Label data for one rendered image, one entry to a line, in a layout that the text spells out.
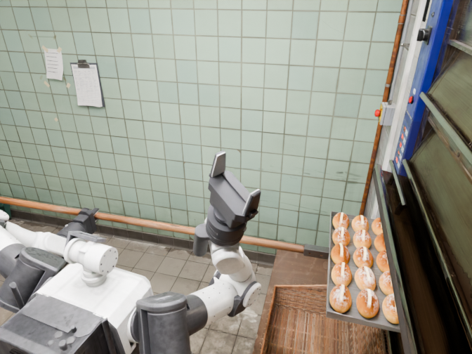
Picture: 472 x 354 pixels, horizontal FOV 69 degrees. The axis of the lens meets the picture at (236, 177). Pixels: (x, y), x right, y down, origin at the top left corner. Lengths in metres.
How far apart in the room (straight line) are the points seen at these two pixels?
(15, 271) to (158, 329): 0.44
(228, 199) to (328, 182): 1.91
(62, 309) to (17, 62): 2.56
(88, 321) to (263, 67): 1.83
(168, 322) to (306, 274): 1.41
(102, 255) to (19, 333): 0.23
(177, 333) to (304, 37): 1.83
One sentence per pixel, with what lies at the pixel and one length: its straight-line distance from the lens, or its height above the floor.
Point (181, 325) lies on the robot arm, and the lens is 0.85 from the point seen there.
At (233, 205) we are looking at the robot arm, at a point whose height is 1.68.
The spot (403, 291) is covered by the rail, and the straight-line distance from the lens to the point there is 0.92.
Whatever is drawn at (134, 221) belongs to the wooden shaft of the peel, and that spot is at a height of 1.20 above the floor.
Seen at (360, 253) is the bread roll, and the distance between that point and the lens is 1.32.
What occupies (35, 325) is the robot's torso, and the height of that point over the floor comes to 1.40.
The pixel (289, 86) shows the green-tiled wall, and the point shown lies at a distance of 2.32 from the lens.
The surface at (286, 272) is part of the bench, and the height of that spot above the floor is 0.58.
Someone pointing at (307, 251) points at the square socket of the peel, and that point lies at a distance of 1.32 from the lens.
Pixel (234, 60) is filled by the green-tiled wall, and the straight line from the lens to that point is 2.36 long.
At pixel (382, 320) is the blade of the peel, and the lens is 1.19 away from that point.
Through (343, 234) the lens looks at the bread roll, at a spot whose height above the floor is 1.23.
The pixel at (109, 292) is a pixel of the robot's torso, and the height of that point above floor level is 1.40.
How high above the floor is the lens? 2.05
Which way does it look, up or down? 28 degrees down
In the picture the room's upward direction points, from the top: straight up
